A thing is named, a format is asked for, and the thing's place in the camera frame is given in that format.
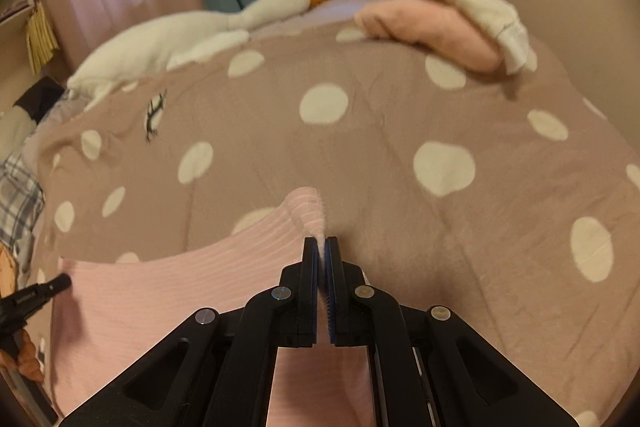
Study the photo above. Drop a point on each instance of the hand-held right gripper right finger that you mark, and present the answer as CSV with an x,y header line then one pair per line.
x,y
334,287

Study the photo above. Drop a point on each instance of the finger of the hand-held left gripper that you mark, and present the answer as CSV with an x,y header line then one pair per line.
x,y
35,297

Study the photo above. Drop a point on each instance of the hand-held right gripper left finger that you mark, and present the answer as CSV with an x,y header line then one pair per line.
x,y
309,287

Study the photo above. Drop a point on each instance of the pink striped shirt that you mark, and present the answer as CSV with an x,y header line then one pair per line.
x,y
175,292

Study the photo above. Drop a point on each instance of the person's left hand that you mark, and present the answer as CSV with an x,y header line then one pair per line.
x,y
27,357

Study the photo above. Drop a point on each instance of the orange cloth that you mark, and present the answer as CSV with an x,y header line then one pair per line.
x,y
5,272

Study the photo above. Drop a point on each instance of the plaid cloth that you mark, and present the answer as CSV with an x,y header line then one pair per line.
x,y
17,202

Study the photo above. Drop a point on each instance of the brown polka dot blanket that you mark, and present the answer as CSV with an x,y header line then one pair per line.
x,y
380,187

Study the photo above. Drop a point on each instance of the black cushion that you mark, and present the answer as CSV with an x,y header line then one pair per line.
x,y
42,99

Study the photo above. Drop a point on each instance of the yellow tasselled cloth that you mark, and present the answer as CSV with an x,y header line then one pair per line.
x,y
41,37

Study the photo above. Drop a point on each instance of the white goose plush toy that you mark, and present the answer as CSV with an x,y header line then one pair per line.
x,y
150,47

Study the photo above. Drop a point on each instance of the folded pink cloth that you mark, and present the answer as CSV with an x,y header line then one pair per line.
x,y
430,27

